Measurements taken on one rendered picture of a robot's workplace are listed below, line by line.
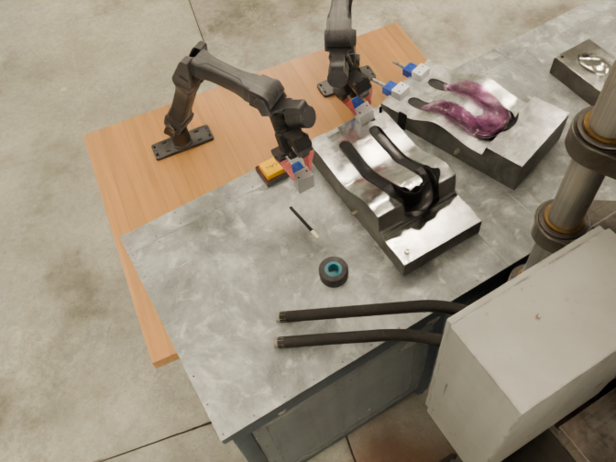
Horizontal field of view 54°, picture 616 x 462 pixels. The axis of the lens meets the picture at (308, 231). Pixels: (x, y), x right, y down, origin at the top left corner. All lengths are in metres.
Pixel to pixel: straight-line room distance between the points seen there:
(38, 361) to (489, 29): 2.83
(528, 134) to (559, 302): 1.01
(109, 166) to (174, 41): 1.81
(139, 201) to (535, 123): 1.22
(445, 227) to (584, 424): 0.59
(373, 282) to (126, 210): 0.80
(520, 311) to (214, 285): 1.01
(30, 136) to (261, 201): 1.95
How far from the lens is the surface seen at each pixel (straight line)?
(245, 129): 2.04
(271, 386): 1.56
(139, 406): 2.52
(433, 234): 1.68
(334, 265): 1.66
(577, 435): 1.60
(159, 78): 3.56
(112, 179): 2.04
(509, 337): 0.88
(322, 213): 1.79
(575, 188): 1.12
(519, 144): 1.85
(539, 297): 0.92
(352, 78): 1.73
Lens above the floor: 2.26
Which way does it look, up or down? 56 degrees down
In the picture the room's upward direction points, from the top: 9 degrees counter-clockwise
